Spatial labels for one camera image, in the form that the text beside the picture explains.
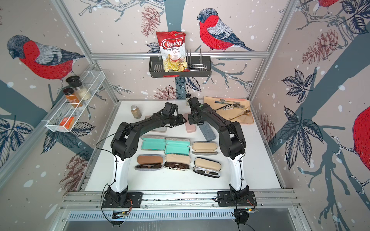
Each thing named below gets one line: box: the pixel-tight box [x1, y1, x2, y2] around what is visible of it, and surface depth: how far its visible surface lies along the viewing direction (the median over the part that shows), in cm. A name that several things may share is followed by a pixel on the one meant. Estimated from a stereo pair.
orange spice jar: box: [62, 87, 84, 108], surface depth 73 cm
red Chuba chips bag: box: [156, 30, 188, 72], surface depth 84 cm
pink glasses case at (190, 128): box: [182, 112, 197, 133], surface depth 102 cm
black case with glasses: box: [192, 156, 222, 179], surface depth 85 cm
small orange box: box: [59, 116, 75, 130], surface depth 68 cm
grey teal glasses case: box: [198, 121, 216, 142], surface depth 100 cm
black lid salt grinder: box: [65, 75, 92, 101], surface depth 74 cm
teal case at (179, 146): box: [164, 137, 191, 156], surface depth 94 cm
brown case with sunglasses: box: [134, 154, 164, 171], surface depth 87 cm
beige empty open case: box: [191, 141, 218, 156], surface depth 94 cm
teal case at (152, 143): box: [140, 135, 166, 152], surface depth 93 cm
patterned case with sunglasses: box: [163, 154, 192, 171], surface depth 87 cm
